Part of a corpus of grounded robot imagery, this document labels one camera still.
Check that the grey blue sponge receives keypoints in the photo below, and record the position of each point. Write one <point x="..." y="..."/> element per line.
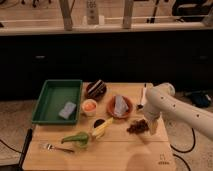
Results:
<point x="67" y="110"/>

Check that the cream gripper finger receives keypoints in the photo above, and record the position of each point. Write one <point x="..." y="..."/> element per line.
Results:
<point x="153" y="127"/>

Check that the wooden post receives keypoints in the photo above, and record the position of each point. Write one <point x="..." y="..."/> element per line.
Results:
<point x="65" y="11"/>
<point x="127" y="16"/>

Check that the black tool handle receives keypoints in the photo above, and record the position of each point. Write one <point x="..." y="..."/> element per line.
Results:
<point x="27" y="141"/>

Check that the grey folded cloth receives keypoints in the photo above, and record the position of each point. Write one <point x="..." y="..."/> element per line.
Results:
<point x="120" y="106"/>

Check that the green plastic tray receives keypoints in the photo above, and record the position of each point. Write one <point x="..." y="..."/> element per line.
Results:
<point x="54" y="96"/>

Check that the white cup with orange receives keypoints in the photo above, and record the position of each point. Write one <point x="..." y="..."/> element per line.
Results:
<point x="89" y="107"/>

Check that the chocolate layer cake slice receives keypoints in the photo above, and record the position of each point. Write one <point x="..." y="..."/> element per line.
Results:
<point x="96" y="90"/>

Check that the yellow banana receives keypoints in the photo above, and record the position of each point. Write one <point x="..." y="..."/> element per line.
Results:
<point x="101" y="128"/>

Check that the right wooden post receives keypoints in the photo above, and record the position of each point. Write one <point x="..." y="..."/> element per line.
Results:
<point x="127" y="16"/>

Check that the green pepper toy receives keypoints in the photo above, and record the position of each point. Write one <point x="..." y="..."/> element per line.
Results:
<point x="81" y="138"/>

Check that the small black round bowl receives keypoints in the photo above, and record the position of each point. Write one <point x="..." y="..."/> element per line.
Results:
<point x="98" y="122"/>

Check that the dark purple grape bunch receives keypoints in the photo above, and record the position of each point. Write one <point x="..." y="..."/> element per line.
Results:
<point x="137" y="127"/>

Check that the silver fork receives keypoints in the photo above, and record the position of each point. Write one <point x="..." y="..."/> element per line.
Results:
<point x="52" y="147"/>

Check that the left wooden post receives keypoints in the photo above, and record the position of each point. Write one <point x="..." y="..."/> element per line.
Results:
<point x="65" y="11"/>

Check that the orange brown plate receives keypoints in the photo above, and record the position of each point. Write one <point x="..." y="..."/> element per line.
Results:
<point x="111" y="106"/>

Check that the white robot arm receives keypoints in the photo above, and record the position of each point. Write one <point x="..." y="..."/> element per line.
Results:
<point x="161" y="98"/>

